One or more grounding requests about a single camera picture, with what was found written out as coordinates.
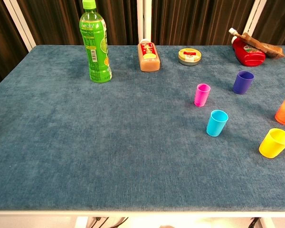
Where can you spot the brown juice bottle red label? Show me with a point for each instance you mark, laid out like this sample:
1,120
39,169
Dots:
148,57

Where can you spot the dark pleated curtain panel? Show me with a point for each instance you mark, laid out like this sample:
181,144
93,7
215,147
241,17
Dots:
57,21
280,21
2,35
199,21

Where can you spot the red ketchup bottle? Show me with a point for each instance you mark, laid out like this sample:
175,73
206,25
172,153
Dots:
249,59

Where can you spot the white table frame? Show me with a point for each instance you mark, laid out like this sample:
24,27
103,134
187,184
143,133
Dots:
156,213

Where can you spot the white metal frame post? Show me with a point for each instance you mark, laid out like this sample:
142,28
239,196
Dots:
21,26
140,19
254,19

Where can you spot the yellow plastic cup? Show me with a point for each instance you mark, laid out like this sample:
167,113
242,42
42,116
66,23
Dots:
270,145

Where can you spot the blue velvet table cloth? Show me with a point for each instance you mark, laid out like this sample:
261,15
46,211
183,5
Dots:
109,142

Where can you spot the brown spout pouch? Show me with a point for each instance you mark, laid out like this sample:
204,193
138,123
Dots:
259,44

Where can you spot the green tea bottle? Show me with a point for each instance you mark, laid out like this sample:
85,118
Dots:
97,47

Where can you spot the blue plastic cup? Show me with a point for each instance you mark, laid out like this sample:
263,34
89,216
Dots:
216,126

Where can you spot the purple plastic cup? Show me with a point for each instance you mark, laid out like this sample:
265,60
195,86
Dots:
242,83

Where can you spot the pink plastic cup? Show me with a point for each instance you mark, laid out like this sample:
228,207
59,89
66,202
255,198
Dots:
201,96

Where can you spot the round tin red label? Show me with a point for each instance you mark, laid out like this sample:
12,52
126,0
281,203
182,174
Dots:
189,55

